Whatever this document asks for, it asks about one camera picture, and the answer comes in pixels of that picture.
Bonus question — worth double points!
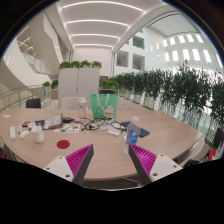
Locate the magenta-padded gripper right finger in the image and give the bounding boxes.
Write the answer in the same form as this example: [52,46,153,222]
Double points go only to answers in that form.
[128,143,184,186]

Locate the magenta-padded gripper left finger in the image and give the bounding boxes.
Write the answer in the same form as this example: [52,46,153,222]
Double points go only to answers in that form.
[43,143,95,187]

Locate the clear blue-labelled water bottle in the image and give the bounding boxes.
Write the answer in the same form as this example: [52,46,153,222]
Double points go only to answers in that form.
[123,116,142,155]

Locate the flat round red coaster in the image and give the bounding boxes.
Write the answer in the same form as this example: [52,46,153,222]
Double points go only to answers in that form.
[56,139,71,150]

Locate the white side chair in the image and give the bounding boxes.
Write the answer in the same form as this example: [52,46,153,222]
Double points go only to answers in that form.
[176,134,206,168]

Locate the dark blue phone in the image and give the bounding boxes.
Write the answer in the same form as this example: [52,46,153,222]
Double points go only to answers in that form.
[120,120,151,138]

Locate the white paper cup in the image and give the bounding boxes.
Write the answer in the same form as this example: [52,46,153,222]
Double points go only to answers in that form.
[30,125,46,145]

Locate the colourful sticker sheet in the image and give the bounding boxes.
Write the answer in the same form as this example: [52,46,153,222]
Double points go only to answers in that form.
[54,123,82,134]

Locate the white computer mouse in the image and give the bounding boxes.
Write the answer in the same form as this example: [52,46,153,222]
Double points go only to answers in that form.
[19,130,31,140]

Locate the black notebook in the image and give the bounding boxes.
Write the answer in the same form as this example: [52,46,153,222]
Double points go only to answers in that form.
[33,119,46,128]

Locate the black power adapter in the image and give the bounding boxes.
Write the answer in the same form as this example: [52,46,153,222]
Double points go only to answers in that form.
[62,116,75,124]

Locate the white card packet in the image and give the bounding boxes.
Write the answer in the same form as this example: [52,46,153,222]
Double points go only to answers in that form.
[106,128,123,137]

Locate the clear tumbler with white lid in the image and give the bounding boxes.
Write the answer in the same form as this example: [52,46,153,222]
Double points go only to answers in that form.
[77,95,88,119]

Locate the black chair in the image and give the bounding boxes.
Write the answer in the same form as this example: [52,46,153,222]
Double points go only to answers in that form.
[25,97,42,109]

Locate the green tote bag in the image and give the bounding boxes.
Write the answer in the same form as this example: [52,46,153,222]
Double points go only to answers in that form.
[90,93,119,120]

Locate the row of green hedge plants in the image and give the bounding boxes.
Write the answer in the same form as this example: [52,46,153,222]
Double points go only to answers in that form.
[113,61,224,141]

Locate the brown planter with green plants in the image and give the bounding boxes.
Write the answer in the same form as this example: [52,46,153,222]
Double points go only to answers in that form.
[41,79,60,100]

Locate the white cabinet topped with plants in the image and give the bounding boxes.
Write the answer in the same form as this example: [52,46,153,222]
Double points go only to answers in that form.
[57,60,104,109]

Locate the low planter with green plants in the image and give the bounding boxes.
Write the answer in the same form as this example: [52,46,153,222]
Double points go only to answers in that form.
[98,79,120,95]

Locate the ceiling light strips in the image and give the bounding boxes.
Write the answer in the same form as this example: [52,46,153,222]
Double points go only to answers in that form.
[61,0,144,49]

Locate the black cables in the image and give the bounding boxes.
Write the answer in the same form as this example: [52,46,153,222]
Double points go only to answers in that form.
[78,116,128,133]

